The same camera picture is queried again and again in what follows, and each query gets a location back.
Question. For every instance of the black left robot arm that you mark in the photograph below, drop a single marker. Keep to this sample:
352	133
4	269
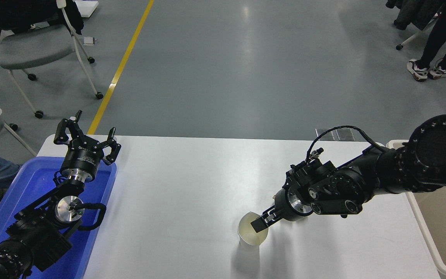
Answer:
37	236

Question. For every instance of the white paper cup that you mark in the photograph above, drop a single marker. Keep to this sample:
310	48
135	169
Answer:
248	240

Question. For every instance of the black jacket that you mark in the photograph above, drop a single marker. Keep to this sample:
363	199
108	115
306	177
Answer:
14	13

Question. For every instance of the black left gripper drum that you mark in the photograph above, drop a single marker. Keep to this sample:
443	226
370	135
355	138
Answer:
83	157

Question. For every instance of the silver floor plate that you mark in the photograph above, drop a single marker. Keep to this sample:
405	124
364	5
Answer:
326	135
347	135

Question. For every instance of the blue plastic tray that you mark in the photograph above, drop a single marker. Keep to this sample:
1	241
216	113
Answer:
33	182

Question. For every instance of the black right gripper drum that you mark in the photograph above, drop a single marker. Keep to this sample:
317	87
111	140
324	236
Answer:
283	205

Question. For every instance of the rolling chair with dark coat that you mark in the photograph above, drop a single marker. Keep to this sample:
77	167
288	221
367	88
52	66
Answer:
412	13

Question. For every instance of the small white floor box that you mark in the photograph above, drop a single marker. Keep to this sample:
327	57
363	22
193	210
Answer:
89	40

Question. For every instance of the grey seat rolling chair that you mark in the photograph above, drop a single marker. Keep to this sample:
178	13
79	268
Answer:
33	48

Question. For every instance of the white foam board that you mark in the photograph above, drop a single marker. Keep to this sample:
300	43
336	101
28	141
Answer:
87	7

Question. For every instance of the white leg rolling chair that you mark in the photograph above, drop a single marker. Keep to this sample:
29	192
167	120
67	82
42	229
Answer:
14	126

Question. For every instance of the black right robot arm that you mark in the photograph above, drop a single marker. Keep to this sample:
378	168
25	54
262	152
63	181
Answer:
439	151

